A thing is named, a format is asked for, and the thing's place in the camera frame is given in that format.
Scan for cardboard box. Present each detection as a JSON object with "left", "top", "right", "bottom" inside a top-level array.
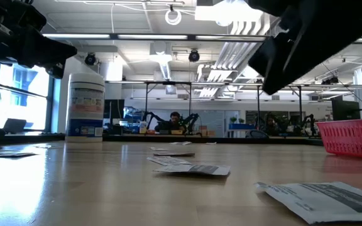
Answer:
[{"left": 198, "top": 125, "right": 216, "bottom": 137}]

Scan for red plastic basket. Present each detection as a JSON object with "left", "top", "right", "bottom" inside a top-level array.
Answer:
[{"left": 316, "top": 118, "right": 362, "bottom": 161}]

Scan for black monitor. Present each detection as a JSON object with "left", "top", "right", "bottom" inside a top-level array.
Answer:
[
  {"left": 104, "top": 99, "right": 125, "bottom": 126},
  {"left": 331, "top": 95, "right": 361, "bottom": 122}
]

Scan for person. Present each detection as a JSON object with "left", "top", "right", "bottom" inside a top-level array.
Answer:
[{"left": 154, "top": 111, "right": 188, "bottom": 134}]

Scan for black station frame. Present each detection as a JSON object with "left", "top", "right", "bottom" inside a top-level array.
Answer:
[
  {"left": 256, "top": 83, "right": 303, "bottom": 126},
  {"left": 143, "top": 80, "right": 193, "bottom": 126}
]

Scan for white cable coil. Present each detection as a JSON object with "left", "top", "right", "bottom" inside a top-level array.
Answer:
[{"left": 164, "top": 8, "right": 182, "bottom": 26}]

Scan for white wipes canister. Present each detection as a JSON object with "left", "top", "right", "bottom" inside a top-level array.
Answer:
[{"left": 65, "top": 72, "right": 106, "bottom": 144}]

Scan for open grey laptop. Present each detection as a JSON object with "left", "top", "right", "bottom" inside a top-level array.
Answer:
[{"left": 2, "top": 118, "right": 28, "bottom": 134}]

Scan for LED light bar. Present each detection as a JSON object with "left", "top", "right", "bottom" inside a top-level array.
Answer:
[{"left": 42, "top": 33, "right": 268, "bottom": 42}]

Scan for white ceiling duct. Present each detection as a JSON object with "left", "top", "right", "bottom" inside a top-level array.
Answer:
[{"left": 149, "top": 40, "right": 173, "bottom": 81}]

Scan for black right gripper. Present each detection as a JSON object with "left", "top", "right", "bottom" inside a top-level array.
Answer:
[{"left": 245, "top": 0, "right": 362, "bottom": 95}]

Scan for black office chair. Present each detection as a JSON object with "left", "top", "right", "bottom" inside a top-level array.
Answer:
[{"left": 246, "top": 129, "right": 270, "bottom": 139}]

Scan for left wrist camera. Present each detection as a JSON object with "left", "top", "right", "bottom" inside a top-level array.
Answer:
[{"left": 0, "top": 15, "right": 14, "bottom": 36}]

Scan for blue planter box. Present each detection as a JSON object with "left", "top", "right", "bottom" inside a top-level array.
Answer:
[{"left": 228, "top": 122, "right": 257, "bottom": 131}]

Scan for white ceiling light panel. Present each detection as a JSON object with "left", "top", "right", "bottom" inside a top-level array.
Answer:
[{"left": 195, "top": 0, "right": 265, "bottom": 23}]

